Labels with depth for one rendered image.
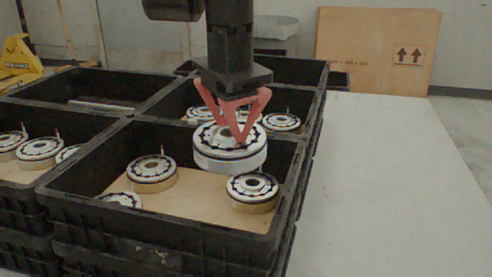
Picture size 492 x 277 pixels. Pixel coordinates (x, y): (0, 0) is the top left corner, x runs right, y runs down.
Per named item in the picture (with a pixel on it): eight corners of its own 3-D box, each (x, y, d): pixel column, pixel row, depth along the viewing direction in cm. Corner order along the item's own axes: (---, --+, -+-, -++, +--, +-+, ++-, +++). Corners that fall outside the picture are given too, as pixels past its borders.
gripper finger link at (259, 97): (227, 156, 46) (225, 87, 41) (202, 133, 51) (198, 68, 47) (271, 141, 49) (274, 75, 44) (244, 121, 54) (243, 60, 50)
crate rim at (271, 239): (306, 150, 74) (307, 139, 73) (274, 257, 49) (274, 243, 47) (132, 125, 84) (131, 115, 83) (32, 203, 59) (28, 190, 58)
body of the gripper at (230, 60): (228, 97, 42) (226, 33, 38) (191, 71, 49) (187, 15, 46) (274, 87, 45) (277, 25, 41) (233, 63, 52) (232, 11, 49)
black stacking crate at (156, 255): (301, 189, 78) (306, 142, 73) (270, 304, 53) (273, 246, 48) (137, 161, 88) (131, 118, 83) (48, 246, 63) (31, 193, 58)
